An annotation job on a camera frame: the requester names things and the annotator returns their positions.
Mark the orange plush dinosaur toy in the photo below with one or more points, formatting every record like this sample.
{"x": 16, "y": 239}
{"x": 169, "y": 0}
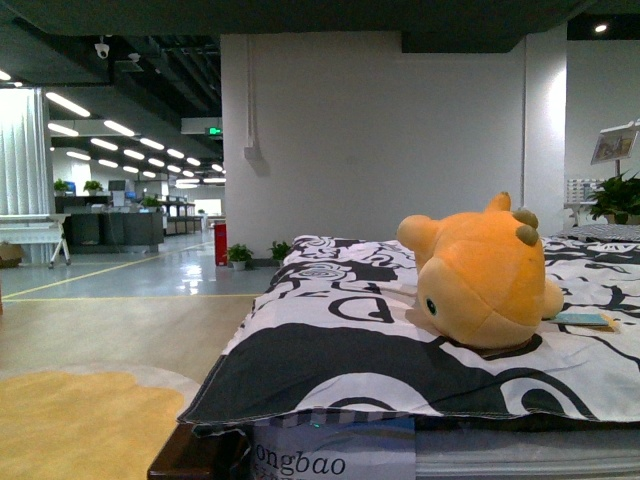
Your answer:
{"x": 481, "y": 276}

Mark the small potted plant right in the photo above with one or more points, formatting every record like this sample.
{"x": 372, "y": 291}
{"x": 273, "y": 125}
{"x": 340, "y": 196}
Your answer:
{"x": 279, "y": 251}

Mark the small potted plant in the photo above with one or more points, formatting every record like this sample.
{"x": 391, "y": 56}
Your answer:
{"x": 279, "y": 251}
{"x": 239, "y": 256}

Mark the small potted plant left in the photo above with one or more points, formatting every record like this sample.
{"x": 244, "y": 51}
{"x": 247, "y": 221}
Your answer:
{"x": 239, "y": 256}

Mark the black and white patterned bedsheet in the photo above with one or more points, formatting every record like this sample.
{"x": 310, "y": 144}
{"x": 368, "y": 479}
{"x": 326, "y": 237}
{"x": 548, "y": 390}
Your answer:
{"x": 339, "y": 337}

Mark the red floor standing box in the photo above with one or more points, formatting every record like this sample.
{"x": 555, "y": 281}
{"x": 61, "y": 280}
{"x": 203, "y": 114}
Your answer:
{"x": 220, "y": 244}

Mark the mattress with printed label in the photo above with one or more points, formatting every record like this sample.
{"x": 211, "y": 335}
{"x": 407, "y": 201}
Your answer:
{"x": 397, "y": 449}

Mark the dark office reception counter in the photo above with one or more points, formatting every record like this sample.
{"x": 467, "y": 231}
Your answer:
{"x": 94, "y": 226}

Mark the white folding table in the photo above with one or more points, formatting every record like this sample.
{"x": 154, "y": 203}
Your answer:
{"x": 37, "y": 229}

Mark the small blue and yellow book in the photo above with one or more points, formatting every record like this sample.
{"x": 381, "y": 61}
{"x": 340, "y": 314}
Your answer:
{"x": 588, "y": 320}

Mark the yellow and white rug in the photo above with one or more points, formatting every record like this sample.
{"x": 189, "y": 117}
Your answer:
{"x": 88, "y": 422}

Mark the large potted green plant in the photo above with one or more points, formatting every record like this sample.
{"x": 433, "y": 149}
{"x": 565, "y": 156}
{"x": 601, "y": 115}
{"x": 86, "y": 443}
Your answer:
{"x": 616, "y": 198}

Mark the white vertical curtain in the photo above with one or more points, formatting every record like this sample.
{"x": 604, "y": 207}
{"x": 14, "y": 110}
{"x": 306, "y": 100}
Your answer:
{"x": 26, "y": 160}

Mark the picture display stand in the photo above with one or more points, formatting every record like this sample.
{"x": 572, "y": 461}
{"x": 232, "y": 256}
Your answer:
{"x": 615, "y": 144}

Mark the white wall junction box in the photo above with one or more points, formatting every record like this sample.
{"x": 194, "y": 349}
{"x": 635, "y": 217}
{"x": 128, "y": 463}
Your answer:
{"x": 251, "y": 153}

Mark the dark wooden bed frame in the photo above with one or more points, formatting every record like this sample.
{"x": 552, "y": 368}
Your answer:
{"x": 188, "y": 456}

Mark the white ceiling security camera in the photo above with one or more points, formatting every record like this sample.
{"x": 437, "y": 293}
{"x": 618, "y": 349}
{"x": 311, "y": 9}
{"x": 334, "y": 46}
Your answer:
{"x": 103, "y": 46}

